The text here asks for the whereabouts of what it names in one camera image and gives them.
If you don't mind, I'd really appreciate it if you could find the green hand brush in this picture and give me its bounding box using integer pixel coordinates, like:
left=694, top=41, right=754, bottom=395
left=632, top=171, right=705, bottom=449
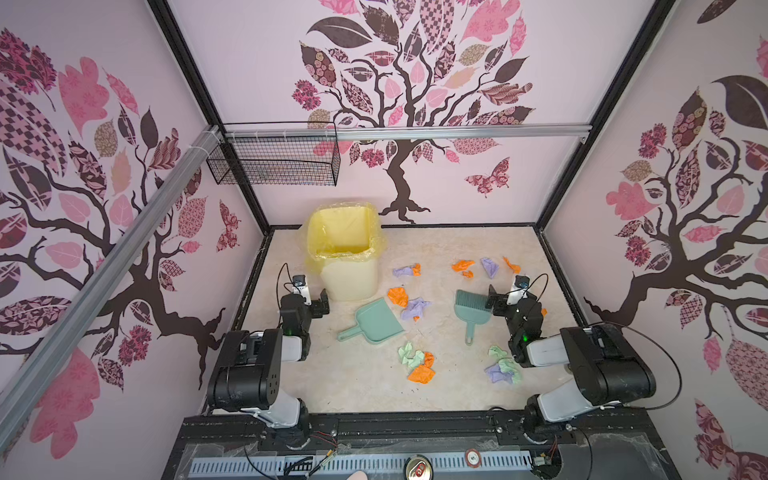
left=454, top=290, right=492, bottom=345

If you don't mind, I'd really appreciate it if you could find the purple paper scrap back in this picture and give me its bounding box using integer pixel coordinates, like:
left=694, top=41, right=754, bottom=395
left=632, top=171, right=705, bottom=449
left=480, top=257, right=499, bottom=279

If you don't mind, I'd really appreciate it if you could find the purple paper scrap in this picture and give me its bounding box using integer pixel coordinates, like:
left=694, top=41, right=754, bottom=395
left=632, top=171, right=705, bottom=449
left=480, top=257, right=499, bottom=279
left=400, top=297, right=431, bottom=322
left=484, top=364, right=516, bottom=384

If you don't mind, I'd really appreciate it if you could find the small orange scrap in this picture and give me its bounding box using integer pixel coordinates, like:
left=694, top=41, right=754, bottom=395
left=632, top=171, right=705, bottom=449
left=504, top=257, right=522, bottom=274

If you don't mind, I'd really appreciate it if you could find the orange paper scrap back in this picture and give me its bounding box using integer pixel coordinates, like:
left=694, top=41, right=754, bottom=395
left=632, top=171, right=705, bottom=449
left=451, top=260, right=475, bottom=279

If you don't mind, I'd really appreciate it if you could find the orange paper scrap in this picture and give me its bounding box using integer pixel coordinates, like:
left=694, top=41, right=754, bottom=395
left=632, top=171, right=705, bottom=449
left=408, top=352, right=436, bottom=385
left=451, top=260, right=475, bottom=279
left=387, top=287, right=409, bottom=308

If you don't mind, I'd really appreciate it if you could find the green plastic dustpan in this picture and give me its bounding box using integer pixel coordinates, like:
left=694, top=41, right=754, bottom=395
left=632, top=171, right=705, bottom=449
left=336, top=298, right=405, bottom=345

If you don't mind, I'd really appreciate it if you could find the purple orange scrap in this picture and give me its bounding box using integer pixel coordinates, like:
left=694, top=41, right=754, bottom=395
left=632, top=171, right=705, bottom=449
left=392, top=263, right=421, bottom=278

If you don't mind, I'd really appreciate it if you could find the green paper scrap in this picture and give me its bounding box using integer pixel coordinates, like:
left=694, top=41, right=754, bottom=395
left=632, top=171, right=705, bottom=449
left=398, top=342, right=425, bottom=370
left=488, top=345, right=522, bottom=385

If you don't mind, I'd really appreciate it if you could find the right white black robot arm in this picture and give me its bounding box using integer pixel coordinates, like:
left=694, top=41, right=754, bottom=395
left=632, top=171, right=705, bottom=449
left=484, top=288, right=656, bottom=434

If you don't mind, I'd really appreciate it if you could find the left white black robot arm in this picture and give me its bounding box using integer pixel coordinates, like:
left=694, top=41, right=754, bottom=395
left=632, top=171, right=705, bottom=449
left=206, top=291, right=330, bottom=435

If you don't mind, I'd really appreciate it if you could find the cream trash bin yellow bag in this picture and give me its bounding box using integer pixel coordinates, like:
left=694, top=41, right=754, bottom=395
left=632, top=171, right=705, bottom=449
left=304, top=202, right=385, bottom=302

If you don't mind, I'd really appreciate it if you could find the red white round sticker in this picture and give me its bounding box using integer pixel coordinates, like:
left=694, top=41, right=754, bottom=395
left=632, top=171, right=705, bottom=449
left=464, top=449, right=482, bottom=469

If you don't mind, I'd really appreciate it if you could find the metal can top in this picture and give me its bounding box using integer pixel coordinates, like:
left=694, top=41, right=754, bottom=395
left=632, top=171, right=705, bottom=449
left=404, top=455, right=434, bottom=480

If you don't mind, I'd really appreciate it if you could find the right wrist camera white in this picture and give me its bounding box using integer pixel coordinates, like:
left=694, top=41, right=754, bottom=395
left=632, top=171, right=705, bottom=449
left=507, top=274, right=530, bottom=305

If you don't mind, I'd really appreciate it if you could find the black wire basket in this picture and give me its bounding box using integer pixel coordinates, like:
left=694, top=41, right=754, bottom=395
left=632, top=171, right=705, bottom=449
left=207, top=120, right=341, bottom=186

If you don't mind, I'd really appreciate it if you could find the grey slotted cable duct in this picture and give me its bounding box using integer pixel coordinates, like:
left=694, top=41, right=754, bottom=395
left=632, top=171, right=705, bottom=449
left=186, top=451, right=533, bottom=479

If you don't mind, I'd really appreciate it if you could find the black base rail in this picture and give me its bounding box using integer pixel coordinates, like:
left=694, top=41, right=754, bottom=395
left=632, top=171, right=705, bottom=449
left=162, top=407, right=678, bottom=479

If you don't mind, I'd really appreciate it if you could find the aluminium rail back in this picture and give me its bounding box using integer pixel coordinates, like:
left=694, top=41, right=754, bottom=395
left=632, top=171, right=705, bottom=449
left=225, top=123, right=592, bottom=141

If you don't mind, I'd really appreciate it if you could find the aluminium rail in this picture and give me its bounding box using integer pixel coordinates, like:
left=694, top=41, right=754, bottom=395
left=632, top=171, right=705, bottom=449
left=1, top=125, right=221, bottom=448
left=225, top=123, right=592, bottom=141

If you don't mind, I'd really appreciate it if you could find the aluminium rail left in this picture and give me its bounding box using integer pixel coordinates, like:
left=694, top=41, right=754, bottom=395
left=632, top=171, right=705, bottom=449
left=1, top=125, right=221, bottom=448

